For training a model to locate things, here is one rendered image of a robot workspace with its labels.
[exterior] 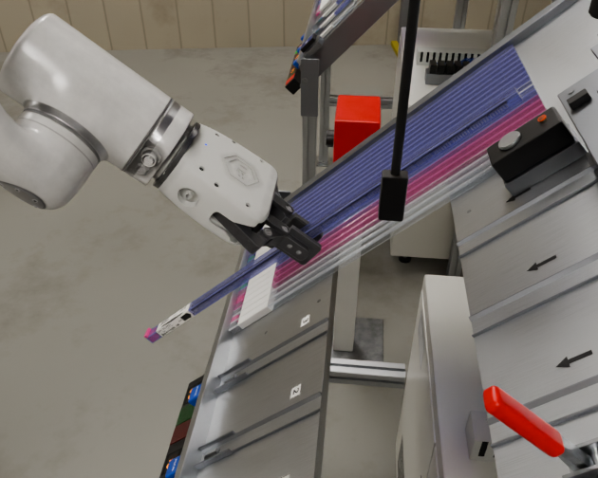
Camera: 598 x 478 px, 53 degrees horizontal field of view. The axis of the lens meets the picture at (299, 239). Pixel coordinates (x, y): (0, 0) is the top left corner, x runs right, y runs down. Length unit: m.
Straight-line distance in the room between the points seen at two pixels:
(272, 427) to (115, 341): 1.30
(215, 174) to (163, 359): 1.32
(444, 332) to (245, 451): 0.47
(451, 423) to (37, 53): 0.71
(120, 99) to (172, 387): 1.30
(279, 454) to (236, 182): 0.28
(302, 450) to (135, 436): 1.11
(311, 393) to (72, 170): 0.33
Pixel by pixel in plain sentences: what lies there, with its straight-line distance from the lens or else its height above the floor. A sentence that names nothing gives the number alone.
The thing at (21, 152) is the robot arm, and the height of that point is 1.13.
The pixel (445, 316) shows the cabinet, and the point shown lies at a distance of 1.08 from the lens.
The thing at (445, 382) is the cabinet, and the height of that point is 0.62.
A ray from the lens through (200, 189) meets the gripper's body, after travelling 0.56.
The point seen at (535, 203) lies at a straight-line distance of 0.63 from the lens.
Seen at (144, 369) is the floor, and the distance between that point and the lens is 1.84.
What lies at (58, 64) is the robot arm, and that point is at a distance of 0.57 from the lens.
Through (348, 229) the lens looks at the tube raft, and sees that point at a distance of 0.81.
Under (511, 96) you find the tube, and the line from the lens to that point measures 0.55.
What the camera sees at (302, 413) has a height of 0.83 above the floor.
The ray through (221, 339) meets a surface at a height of 0.73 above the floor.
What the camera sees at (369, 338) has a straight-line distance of 1.86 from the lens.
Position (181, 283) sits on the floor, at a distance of 2.09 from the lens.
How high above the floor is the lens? 1.36
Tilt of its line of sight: 37 degrees down
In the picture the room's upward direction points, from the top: straight up
